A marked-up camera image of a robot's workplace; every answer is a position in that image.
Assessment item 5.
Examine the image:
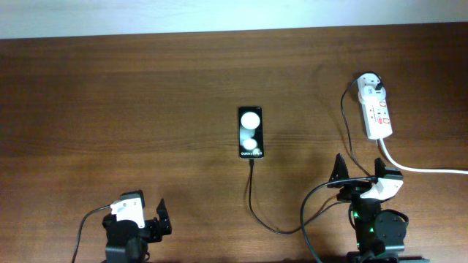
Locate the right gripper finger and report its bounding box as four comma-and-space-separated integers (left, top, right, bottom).
328, 153, 350, 188
374, 158, 388, 178

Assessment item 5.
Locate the black charging cable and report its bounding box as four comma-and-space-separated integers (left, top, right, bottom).
248, 71, 385, 235

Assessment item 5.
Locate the black smartphone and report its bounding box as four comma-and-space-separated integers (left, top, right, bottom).
238, 106, 265, 159

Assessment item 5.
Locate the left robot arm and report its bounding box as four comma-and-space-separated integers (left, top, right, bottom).
102, 197, 172, 263

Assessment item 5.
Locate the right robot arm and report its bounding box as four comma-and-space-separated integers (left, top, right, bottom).
329, 153, 409, 263

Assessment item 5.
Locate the white charger plug adapter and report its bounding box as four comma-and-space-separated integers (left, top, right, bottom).
358, 72, 386, 104

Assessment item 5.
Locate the white power strip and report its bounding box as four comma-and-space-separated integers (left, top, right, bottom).
361, 99, 393, 140

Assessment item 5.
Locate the white power strip cord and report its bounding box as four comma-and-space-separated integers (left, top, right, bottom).
376, 137, 468, 175

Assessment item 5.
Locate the right camera black cable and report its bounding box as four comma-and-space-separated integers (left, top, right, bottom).
300, 176, 378, 263

